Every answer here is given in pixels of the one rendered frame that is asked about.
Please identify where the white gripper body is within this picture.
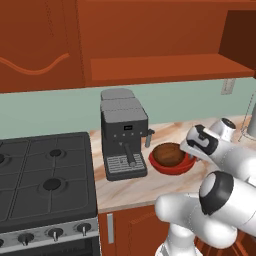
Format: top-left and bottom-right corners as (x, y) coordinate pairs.
(179, 138), (203, 164)

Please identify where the brown bowl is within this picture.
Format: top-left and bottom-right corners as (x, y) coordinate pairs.
(152, 142), (186, 168)

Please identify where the red bowl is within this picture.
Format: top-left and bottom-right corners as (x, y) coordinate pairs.
(148, 146), (198, 176)

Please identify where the open brown cupboard door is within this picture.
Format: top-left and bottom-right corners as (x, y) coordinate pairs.
(218, 9), (256, 80)

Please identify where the dark grey coffee machine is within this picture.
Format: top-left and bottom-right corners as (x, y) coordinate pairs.
(99, 87), (156, 182)

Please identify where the black gas stove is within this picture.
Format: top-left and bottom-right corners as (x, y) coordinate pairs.
(0, 131), (102, 256)

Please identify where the brown cupboard door with curve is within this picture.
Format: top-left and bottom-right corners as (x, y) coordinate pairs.
(0, 0), (86, 95)

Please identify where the grey metal wire stand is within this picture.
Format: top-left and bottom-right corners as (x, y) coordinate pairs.
(238, 90), (256, 142)

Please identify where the white wall socket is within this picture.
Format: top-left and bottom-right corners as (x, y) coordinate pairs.
(221, 78), (237, 96)

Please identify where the open brown wall cupboard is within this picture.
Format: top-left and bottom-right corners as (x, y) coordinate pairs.
(76, 0), (256, 89)

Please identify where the silver cupboard door handle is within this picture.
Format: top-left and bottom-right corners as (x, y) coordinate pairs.
(106, 212), (115, 245)

